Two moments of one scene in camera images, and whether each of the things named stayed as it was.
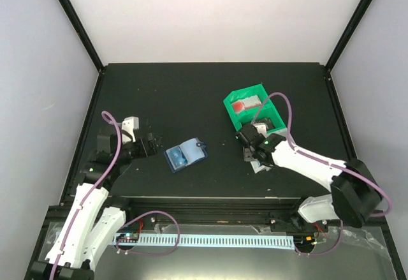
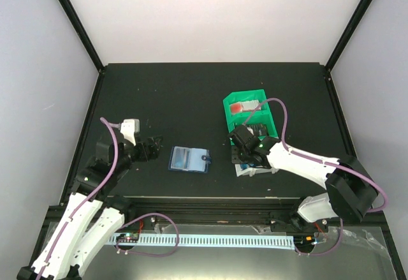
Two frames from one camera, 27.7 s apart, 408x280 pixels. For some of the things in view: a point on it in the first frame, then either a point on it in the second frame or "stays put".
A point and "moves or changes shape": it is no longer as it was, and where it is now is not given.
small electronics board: x=129 y=237 stays put
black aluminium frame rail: x=283 y=211 stays put
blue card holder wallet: x=185 y=154 moves or changes shape
